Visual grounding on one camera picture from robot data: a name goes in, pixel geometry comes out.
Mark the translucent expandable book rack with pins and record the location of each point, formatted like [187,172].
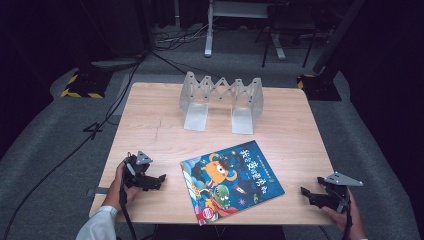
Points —
[241,110]

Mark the person's right hand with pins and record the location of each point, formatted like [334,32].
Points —
[356,220]

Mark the dark slanted stand pole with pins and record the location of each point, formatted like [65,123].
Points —
[336,36]

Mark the black tape floor mark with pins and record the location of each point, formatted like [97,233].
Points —
[93,130]

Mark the black metal chair frame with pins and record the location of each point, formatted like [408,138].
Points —
[300,26]

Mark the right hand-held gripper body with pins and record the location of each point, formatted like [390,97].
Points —
[338,188]

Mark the blue cartoon picture book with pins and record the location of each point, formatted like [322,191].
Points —
[230,183]

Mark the white metal desk frame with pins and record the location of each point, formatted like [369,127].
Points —
[209,36]

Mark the black yellow striped stand base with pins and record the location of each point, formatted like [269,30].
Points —
[320,88]
[85,85]

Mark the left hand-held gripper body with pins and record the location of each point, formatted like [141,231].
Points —
[134,166]

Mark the person's left hand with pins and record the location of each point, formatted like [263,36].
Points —
[115,186]

